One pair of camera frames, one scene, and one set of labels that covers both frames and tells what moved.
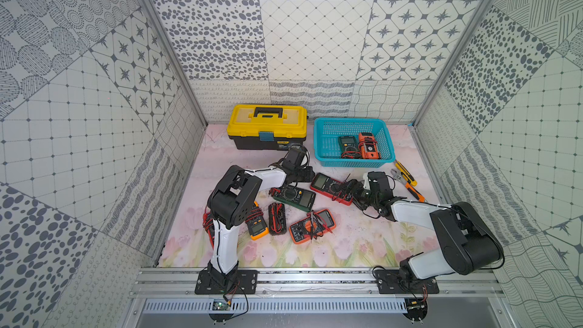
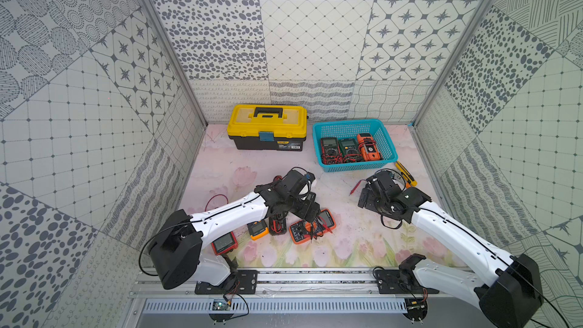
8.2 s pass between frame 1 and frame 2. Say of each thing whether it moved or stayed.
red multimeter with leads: moved
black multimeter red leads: stayed
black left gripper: moved
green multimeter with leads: stayed
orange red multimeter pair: stayed
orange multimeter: stayed
